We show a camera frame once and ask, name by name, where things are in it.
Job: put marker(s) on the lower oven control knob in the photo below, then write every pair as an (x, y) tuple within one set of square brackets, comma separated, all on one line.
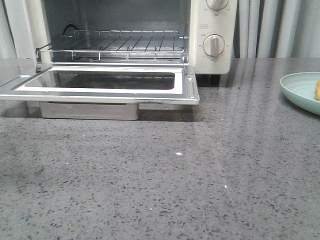
[(213, 45)]

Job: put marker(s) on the grey curtain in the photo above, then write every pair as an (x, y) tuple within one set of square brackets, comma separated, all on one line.
[(277, 29)]

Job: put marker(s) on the metal wire oven rack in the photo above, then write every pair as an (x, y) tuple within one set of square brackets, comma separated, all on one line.
[(116, 46)]

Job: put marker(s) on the light green plate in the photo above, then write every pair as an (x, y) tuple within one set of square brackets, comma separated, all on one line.
[(299, 88)]

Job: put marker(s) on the upper oven control knob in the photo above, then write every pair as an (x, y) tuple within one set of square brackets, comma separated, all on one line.
[(217, 5)]

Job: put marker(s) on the golden croissant bread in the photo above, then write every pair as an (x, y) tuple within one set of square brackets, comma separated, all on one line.
[(317, 90)]

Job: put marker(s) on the oven control knob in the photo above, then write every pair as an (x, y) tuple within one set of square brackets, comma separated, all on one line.
[(217, 5), (213, 45)]

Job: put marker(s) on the glass oven door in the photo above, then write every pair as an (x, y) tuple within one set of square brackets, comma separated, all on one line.
[(106, 84)]

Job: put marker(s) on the white Toshiba toaster oven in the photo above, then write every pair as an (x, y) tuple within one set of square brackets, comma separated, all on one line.
[(35, 23)]

